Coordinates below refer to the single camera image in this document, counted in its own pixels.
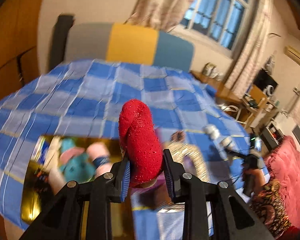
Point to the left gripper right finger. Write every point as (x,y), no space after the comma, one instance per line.
(173,172)

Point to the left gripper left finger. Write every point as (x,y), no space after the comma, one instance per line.
(121,182)

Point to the white knitted sock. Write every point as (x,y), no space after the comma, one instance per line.
(228,144)

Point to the blue plush toy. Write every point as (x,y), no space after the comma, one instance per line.
(74,163)

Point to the white fluffy ball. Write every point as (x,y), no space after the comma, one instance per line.
(212,131)

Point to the red haired doll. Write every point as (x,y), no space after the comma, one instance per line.
(139,140)

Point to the floral sleeve forearm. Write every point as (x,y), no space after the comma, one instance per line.
(270,209)

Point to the person's right hand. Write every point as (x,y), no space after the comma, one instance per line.
(258,179)

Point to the ornate silver tissue box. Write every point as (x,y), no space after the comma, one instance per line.
(190,157)

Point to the purple cardboard box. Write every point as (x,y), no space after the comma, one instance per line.
(151,195)

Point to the brown scrunchie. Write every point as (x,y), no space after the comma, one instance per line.
(178,136)

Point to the pink bedspread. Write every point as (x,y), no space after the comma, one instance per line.
(283,164)

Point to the wooden side table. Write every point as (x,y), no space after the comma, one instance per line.
(222,92)

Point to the black monitor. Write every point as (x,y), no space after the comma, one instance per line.
(265,82)

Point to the blue plaid tablecloth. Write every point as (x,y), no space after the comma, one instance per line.
(84,99)

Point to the air conditioner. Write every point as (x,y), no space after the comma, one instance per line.
(293,54)

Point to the grey yellow blue headboard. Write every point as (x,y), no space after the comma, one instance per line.
(116,42)

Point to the window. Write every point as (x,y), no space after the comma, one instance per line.
(219,20)

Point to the patterned curtain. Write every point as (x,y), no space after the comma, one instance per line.
(161,15)

